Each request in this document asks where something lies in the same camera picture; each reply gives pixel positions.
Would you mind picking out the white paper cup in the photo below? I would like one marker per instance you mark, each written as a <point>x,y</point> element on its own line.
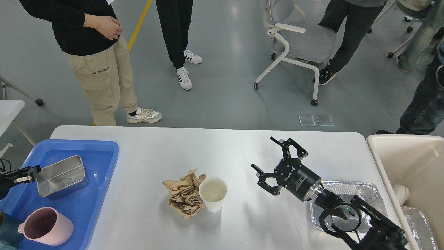
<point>212,191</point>

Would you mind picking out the grey white office chair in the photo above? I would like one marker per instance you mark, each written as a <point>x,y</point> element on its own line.
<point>296,41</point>

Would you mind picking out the beige plastic bin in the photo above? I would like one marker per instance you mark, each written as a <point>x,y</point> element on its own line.
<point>416,162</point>

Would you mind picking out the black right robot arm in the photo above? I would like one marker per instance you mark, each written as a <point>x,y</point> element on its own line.
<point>351,211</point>

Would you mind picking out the pink ribbed mug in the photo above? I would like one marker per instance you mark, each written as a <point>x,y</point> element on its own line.
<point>47,226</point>

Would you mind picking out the person in dark trousers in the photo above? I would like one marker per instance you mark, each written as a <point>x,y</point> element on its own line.
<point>359,16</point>

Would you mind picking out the person in black trousers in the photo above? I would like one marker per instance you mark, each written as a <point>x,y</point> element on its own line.
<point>175,19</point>

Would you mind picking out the crumpled foil in bin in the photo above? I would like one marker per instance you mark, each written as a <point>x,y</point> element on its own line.
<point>421,228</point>

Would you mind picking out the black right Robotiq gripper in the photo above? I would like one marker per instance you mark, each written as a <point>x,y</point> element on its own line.
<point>296,180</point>

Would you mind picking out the person in blue jeans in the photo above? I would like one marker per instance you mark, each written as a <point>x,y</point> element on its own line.
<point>411,55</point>

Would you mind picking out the white side table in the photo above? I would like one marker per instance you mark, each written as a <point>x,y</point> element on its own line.
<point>9,109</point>

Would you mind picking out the person in khaki trousers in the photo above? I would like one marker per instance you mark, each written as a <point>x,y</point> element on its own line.
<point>90,35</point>

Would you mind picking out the crumpled brown paper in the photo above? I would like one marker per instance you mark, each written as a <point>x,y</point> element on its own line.
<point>184,194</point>

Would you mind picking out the stainless steel rectangular tray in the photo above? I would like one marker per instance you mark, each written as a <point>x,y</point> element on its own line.
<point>62,178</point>

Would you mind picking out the person in dark jeans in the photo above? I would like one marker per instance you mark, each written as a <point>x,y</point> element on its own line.
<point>426,111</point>

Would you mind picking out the teal object at corner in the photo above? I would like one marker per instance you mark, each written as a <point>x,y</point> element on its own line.
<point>9,235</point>

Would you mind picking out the blue plastic tray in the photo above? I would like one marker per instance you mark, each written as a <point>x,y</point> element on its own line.
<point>83,206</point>

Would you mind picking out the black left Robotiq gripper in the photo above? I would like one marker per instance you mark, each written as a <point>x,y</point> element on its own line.
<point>25,175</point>

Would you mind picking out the aluminium foil tray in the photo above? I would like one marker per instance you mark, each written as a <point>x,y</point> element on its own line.
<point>346,190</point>

